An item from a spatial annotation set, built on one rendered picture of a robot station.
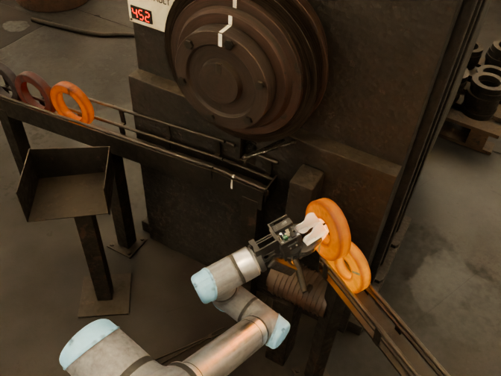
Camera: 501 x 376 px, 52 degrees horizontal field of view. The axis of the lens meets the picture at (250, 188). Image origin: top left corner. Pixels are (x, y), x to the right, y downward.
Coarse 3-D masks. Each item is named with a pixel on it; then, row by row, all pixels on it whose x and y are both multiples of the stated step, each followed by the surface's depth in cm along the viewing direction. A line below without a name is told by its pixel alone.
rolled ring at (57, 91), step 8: (56, 88) 189; (64, 88) 187; (72, 88) 186; (56, 96) 193; (72, 96) 188; (80, 96) 187; (56, 104) 196; (64, 104) 198; (80, 104) 188; (88, 104) 189; (64, 112) 198; (88, 112) 189; (80, 120) 195; (88, 120) 192
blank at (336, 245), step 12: (312, 204) 127; (324, 204) 123; (336, 204) 123; (324, 216) 124; (336, 216) 121; (336, 228) 120; (348, 228) 121; (324, 240) 129; (336, 240) 122; (348, 240) 121; (324, 252) 128; (336, 252) 123; (348, 252) 124
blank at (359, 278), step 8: (352, 248) 139; (352, 256) 138; (360, 256) 138; (336, 264) 147; (344, 264) 148; (352, 264) 139; (360, 264) 137; (344, 272) 147; (352, 272) 141; (360, 272) 137; (368, 272) 138; (344, 280) 145; (352, 280) 142; (360, 280) 139; (368, 280) 139; (352, 288) 144; (360, 288) 140
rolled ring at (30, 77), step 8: (24, 72) 195; (32, 72) 195; (16, 80) 198; (24, 80) 196; (32, 80) 193; (40, 80) 194; (16, 88) 202; (24, 88) 202; (40, 88) 194; (48, 88) 195; (24, 96) 203; (48, 96) 195; (32, 104) 204; (40, 104) 206; (48, 104) 198
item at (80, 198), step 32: (32, 160) 173; (64, 160) 176; (96, 160) 177; (32, 192) 172; (64, 192) 175; (96, 192) 174; (96, 224) 186; (96, 256) 193; (96, 288) 207; (128, 288) 218
